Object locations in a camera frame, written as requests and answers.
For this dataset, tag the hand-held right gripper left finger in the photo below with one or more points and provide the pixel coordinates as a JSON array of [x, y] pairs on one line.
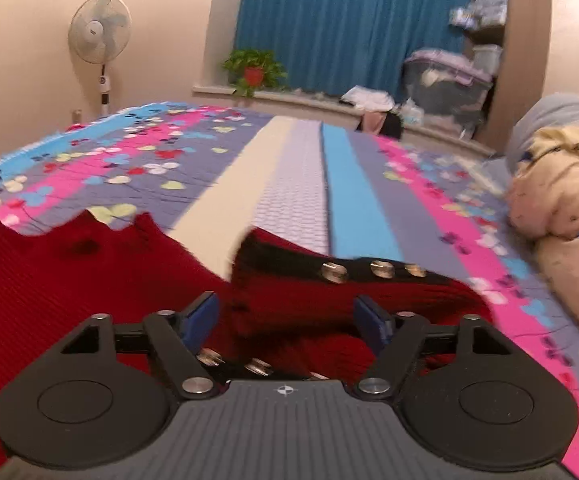
[[202, 317]]

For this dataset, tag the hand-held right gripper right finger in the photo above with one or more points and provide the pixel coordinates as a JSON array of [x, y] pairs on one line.
[[374, 320]]

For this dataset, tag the red knitted sweater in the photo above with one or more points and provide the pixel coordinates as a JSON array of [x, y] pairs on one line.
[[44, 285]]

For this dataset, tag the floral striped bed blanket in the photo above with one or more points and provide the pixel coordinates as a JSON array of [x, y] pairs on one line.
[[294, 175]]

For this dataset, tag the black bag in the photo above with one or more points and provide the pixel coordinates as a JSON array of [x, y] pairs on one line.
[[393, 125]]

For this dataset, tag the pink bag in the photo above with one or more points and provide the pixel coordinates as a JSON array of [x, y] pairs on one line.
[[373, 122]]

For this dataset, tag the clear tissue pack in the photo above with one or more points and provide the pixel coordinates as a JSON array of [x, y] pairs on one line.
[[412, 112]]

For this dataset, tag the white cloth pile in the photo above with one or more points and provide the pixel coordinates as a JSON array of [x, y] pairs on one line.
[[367, 97]]

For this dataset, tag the beige star-print duvet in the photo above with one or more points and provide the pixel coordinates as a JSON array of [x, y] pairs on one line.
[[564, 195]]

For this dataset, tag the clear plastic storage box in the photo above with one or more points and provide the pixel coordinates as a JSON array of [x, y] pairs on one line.
[[444, 95]]

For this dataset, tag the potted green plant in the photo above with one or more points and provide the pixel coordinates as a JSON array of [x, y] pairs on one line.
[[254, 67]]

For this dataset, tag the grey pillow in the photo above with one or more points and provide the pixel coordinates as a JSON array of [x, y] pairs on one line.
[[554, 115]]

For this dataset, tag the small white storage box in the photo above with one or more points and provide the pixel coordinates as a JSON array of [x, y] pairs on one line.
[[487, 57]]

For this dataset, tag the blue curtain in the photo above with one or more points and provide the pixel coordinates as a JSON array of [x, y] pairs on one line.
[[344, 25]]

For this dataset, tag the white standing fan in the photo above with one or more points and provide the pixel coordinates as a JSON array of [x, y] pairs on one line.
[[96, 30]]

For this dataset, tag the wooden shelf unit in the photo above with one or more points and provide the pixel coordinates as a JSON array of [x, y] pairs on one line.
[[494, 32]]

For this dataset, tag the stack of clear containers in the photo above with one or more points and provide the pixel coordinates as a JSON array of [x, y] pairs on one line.
[[479, 10]]

